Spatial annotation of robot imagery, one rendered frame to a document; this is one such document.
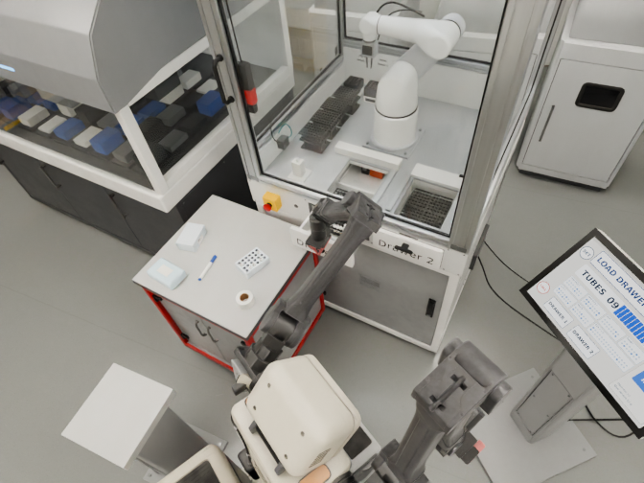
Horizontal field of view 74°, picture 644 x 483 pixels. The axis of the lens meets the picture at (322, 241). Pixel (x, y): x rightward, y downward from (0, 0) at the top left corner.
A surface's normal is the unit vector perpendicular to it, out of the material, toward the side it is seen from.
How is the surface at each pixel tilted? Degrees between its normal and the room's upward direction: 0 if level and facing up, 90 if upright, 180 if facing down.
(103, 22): 90
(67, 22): 41
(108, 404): 0
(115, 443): 0
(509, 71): 90
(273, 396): 47
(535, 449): 0
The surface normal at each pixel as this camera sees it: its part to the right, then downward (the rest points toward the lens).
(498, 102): -0.48, 0.70
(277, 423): -0.64, -0.05
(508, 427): -0.12, -0.61
